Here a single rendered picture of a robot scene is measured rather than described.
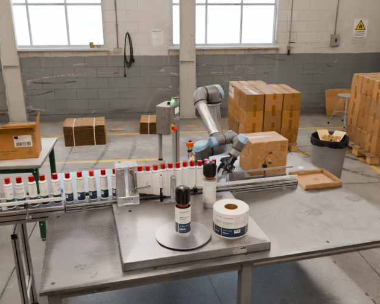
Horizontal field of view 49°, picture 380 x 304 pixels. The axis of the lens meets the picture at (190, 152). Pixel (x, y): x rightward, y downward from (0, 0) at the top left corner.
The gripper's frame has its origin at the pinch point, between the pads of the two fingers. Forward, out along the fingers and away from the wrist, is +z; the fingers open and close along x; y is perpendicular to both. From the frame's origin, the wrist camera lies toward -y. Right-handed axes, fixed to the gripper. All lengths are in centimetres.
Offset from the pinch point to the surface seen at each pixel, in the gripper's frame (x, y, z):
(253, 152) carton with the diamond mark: 23.4, -16.5, -25.9
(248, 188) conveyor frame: 21.7, 5.7, -3.4
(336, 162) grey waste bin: 195, -140, -44
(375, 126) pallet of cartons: 273, -205, -110
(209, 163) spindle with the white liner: -26.3, 30.8, -12.7
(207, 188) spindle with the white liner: -19.3, 32.0, 1.6
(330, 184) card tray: 75, 13, -33
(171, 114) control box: -53, 0, -26
